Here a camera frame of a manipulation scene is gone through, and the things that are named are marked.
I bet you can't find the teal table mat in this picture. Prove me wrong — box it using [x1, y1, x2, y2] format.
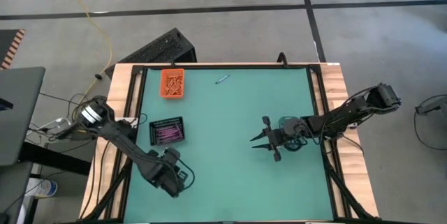
[122, 67, 335, 223]

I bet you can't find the grey desk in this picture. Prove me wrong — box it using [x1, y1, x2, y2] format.
[0, 66, 47, 167]

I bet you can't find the black cable loop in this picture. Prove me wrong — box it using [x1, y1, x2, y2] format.
[277, 52, 290, 68]

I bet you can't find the black perforated computer case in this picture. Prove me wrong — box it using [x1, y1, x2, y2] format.
[104, 27, 198, 79]

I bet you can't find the yellow floor cable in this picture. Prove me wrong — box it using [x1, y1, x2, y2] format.
[57, 0, 113, 96]

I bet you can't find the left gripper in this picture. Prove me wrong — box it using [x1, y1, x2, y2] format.
[145, 146, 190, 199]

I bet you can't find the grey low cabinet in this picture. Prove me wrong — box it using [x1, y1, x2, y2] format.
[0, 160, 34, 224]

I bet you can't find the white plastic container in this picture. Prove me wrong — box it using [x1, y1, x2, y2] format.
[26, 177, 59, 199]

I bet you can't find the hazard-striped floor mat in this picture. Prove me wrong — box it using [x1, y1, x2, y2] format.
[0, 28, 27, 70]

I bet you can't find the black plastic basket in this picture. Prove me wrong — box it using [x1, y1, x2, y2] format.
[148, 116, 186, 147]

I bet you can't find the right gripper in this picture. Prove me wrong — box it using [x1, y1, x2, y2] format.
[249, 114, 310, 163]

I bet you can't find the orange plastic basket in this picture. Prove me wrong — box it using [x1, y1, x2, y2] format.
[159, 68, 185, 100]

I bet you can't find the teal crayon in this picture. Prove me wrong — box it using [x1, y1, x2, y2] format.
[214, 73, 231, 85]

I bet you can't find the black cable bundle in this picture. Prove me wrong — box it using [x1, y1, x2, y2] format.
[27, 93, 102, 144]

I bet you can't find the black desk beam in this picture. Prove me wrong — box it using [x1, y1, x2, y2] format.
[19, 141, 92, 177]

